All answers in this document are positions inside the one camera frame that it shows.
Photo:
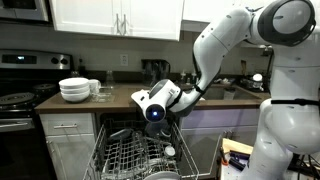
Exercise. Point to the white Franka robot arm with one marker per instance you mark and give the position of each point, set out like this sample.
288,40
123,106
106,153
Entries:
290,120

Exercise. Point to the white plate in rack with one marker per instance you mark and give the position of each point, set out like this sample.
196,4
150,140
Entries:
161,176

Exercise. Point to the black countertop appliance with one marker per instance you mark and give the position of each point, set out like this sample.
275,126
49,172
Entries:
155,68

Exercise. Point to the black bowl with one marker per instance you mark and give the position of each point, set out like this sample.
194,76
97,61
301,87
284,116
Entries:
161,130

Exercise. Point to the clear glass dish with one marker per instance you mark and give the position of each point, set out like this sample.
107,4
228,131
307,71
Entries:
102,96

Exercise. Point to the black pan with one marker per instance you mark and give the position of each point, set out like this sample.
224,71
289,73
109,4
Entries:
120,134

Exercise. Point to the white round lid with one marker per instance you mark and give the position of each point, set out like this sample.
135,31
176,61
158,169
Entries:
169,151

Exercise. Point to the white mug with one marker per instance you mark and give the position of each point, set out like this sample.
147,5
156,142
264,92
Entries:
94,86

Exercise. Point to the grey cup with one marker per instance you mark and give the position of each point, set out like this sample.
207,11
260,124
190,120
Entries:
229,94

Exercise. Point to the white sink cabinet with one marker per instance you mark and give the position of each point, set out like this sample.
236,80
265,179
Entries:
220,126

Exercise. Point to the white upper cabinet door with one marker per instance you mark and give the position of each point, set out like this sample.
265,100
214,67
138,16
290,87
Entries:
83,15
153,16

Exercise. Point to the white cabinet door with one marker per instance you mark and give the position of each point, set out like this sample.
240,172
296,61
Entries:
153,16
83,15
71,156

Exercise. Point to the steel kitchen sink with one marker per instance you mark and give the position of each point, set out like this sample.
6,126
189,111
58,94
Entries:
240,95

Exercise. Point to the dark bottle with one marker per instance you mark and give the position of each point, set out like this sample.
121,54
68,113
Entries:
82,68

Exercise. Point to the white ceramic bowl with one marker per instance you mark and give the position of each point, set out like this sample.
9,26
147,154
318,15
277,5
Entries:
74,82
75,97
75,90

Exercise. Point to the brown wooden utensil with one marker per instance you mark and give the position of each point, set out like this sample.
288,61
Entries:
243,66

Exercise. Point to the black dish drainer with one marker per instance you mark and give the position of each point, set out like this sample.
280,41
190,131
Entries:
248,82

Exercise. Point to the light wooden board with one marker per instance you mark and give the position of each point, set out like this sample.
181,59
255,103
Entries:
235,145

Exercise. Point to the small white round object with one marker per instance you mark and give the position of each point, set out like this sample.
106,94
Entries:
257,77

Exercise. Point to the white drawer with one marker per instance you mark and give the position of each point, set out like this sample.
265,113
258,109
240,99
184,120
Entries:
66,120

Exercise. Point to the black tool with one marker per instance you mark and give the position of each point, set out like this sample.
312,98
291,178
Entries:
238,160

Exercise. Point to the white lower cabinet door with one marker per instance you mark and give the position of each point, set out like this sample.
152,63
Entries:
71,156

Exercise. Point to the black steel stove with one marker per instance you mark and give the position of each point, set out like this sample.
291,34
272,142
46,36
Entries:
20,100

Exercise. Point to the steel microwave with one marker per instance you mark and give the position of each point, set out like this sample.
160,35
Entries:
20,8

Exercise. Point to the white wall outlet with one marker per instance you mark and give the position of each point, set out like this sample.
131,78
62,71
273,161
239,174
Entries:
124,60

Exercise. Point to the black camera on stand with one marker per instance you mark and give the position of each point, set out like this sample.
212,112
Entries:
267,51

